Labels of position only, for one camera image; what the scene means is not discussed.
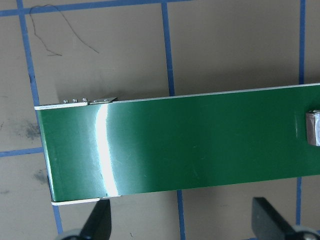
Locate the brown cylindrical capacitor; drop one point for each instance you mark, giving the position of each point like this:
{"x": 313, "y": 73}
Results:
{"x": 312, "y": 119}

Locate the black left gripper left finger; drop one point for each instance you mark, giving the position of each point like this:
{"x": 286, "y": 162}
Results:
{"x": 98, "y": 226}

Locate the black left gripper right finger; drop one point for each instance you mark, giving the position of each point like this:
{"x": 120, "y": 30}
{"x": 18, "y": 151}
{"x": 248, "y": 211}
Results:
{"x": 268, "y": 224}

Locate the green conveyor belt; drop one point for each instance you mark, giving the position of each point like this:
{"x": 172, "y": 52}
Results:
{"x": 105, "y": 150}

